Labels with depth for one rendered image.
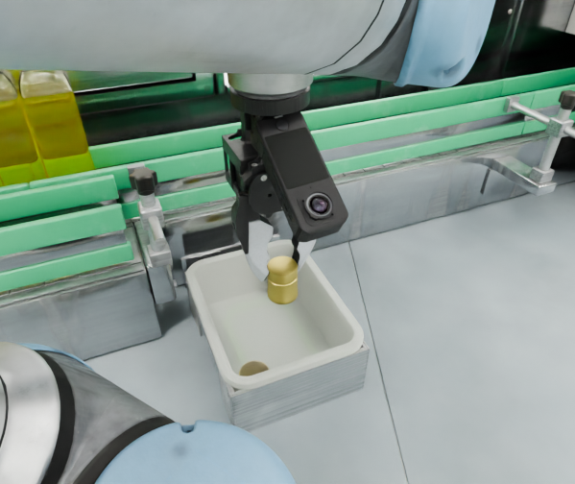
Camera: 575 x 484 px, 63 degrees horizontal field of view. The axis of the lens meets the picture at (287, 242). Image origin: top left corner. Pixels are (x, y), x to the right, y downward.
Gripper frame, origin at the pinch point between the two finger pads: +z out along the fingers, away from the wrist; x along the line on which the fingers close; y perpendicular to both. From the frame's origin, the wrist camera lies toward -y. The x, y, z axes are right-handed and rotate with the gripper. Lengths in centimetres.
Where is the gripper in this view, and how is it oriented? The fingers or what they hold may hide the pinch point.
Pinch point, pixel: (281, 270)
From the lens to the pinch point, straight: 52.4
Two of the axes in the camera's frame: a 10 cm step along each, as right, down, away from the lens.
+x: -9.2, 2.5, -3.1
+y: -3.9, -5.7, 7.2
